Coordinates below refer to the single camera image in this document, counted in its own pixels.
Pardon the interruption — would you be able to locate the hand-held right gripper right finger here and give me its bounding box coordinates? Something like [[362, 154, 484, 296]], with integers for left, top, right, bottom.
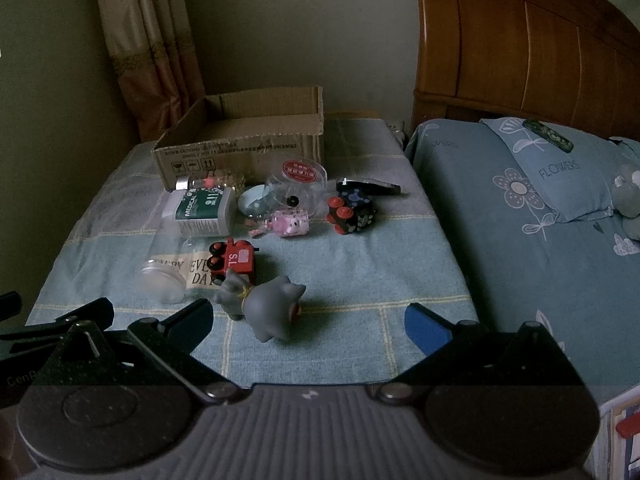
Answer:
[[376, 302, 585, 407]]

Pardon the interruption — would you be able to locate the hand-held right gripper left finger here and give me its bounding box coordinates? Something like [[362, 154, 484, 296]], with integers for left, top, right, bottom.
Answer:
[[31, 299, 241, 407]]

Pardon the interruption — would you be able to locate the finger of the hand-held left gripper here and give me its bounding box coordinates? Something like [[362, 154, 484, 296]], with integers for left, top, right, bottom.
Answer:
[[52, 297, 116, 330], [0, 290, 22, 322]]

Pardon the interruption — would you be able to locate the clear plastic jar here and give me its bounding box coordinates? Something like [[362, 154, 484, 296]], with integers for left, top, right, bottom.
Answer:
[[139, 192, 201, 306]]

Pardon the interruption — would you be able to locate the grey cat figurine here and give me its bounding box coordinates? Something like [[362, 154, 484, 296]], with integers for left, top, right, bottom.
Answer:
[[215, 268, 307, 344]]

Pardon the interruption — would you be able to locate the white green-label medicine bottle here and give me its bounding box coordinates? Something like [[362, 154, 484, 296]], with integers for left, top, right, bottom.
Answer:
[[162, 187, 237, 239]]

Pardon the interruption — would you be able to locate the light blue plastic case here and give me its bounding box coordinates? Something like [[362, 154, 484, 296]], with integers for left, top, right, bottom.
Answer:
[[237, 185, 274, 221]]

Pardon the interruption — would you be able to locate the pink pig toy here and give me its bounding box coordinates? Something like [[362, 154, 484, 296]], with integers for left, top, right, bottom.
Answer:
[[250, 208, 310, 240]]

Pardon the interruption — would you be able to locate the brown cardboard box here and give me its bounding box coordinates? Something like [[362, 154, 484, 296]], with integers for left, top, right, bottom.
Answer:
[[152, 85, 326, 194]]

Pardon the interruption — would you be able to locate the transparent red-label round container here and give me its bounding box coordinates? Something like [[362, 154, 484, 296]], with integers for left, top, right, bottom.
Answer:
[[260, 159, 329, 219]]

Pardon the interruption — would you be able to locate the red toy train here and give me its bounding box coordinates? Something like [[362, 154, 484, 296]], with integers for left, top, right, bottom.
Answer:
[[206, 237, 261, 289]]

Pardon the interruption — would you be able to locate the bed with blue floral sheet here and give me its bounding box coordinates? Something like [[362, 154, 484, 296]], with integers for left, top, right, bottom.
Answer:
[[404, 119, 640, 411]]

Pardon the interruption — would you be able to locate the small glass vial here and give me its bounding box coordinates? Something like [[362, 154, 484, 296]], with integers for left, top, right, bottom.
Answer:
[[175, 172, 246, 192]]

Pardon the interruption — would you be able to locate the black and silver clip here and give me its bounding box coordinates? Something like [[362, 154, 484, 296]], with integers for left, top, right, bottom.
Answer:
[[336, 176, 402, 196]]

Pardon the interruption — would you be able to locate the blue floral pillow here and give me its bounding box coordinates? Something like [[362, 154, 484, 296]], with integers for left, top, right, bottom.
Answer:
[[480, 116, 640, 223]]

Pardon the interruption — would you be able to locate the white printed box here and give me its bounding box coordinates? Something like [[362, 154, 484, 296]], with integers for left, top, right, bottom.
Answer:
[[597, 387, 640, 480]]

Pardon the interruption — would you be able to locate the green patterned case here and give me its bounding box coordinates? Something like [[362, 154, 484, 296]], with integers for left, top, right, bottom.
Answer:
[[522, 119, 575, 153]]

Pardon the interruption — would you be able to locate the grey plush toy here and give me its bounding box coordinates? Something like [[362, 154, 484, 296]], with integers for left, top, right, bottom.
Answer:
[[612, 164, 640, 242]]

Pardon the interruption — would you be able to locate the beige patterned curtain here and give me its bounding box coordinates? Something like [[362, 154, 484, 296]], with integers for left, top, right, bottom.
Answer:
[[92, 0, 207, 143]]

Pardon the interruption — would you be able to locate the wooden bed headboard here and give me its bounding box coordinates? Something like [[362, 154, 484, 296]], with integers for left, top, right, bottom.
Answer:
[[407, 0, 640, 137]]

